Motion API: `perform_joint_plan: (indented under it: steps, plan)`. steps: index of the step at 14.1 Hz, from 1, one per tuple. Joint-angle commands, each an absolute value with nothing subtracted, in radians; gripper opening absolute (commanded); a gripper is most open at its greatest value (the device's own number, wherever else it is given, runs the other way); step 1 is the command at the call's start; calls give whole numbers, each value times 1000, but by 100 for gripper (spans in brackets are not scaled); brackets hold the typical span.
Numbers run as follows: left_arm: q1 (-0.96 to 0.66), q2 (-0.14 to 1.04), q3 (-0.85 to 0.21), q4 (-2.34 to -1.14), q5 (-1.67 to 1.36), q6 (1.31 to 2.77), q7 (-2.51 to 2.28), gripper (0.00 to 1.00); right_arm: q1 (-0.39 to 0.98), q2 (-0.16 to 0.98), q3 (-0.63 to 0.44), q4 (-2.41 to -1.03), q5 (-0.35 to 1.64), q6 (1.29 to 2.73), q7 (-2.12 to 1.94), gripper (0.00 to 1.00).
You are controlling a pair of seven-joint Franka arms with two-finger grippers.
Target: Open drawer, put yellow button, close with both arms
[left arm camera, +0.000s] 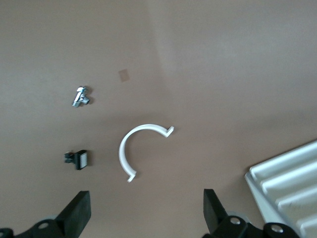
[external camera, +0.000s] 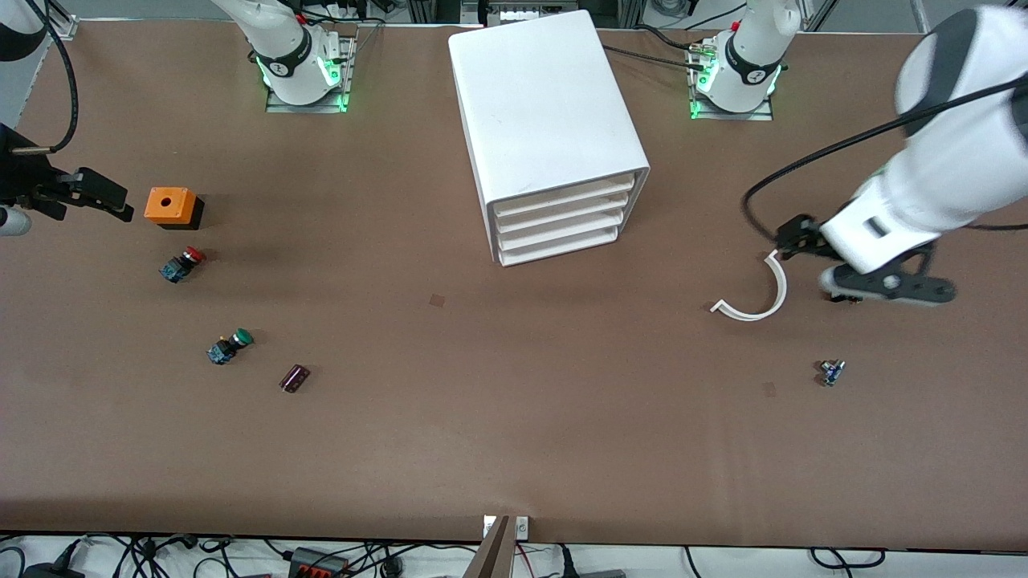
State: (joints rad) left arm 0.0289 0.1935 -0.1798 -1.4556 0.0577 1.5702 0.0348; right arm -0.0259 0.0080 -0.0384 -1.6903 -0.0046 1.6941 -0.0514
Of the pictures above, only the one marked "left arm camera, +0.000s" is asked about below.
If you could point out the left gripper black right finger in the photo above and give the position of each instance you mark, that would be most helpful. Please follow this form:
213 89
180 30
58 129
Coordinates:
215 215

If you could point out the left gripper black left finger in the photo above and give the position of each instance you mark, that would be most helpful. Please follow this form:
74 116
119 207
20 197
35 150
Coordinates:
74 218

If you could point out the white plastic drawer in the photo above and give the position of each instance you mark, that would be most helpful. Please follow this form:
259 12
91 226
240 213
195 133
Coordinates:
292 161
302 179
309 200
312 225

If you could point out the white drawer cabinet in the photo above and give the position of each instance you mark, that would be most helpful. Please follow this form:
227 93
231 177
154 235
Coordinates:
262 198

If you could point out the small blue electronic component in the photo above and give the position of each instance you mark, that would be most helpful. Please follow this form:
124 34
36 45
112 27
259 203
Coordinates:
79 96

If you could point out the brown tape patch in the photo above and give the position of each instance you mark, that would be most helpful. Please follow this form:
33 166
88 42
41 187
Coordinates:
123 75

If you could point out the black rectangular switch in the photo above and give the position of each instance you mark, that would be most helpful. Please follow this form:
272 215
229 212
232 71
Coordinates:
83 160

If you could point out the white curved plastic bracket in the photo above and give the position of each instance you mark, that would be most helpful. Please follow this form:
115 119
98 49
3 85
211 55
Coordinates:
121 153

